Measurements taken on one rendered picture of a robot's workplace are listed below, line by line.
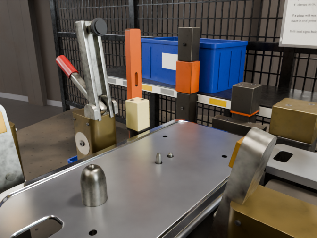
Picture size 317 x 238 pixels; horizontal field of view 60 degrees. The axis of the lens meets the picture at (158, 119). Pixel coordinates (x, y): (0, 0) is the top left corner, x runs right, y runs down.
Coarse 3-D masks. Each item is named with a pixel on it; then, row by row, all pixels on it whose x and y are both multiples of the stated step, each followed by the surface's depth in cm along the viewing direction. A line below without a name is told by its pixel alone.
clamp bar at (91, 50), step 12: (84, 24) 46; (96, 24) 44; (84, 36) 46; (96, 36) 48; (84, 48) 46; (96, 48) 49; (84, 60) 47; (96, 60) 49; (84, 72) 48; (96, 72) 49; (96, 84) 49; (96, 96) 48; (108, 96) 50; (108, 108) 51
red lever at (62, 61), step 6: (60, 60) 54; (66, 60) 54; (60, 66) 54; (66, 66) 54; (72, 66) 54; (66, 72) 53; (72, 72) 53; (78, 72) 54; (72, 78) 53; (78, 78) 53; (78, 84) 52; (84, 84) 52; (84, 90) 52; (102, 102) 51; (102, 108) 50
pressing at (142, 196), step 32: (160, 128) 57; (192, 128) 58; (96, 160) 45; (128, 160) 45; (192, 160) 45; (224, 160) 45; (32, 192) 37; (64, 192) 37; (128, 192) 37; (160, 192) 37; (192, 192) 37; (0, 224) 31; (32, 224) 31; (64, 224) 31; (96, 224) 31; (128, 224) 31; (160, 224) 31; (192, 224) 32
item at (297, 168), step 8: (280, 144) 51; (272, 152) 48; (288, 152) 48; (296, 152) 48; (304, 152) 48; (312, 152) 48; (272, 160) 45; (288, 160) 45; (296, 160) 45; (304, 160) 45; (312, 160) 45; (272, 168) 43; (280, 168) 43; (288, 168) 43; (296, 168) 43; (304, 168) 43; (312, 168) 43; (280, 176) 42; (288, 176) 42; (296, 176) 41; (304, 176) 40; (312, 176) 40; (304, 184) 40; (312, 184) 40
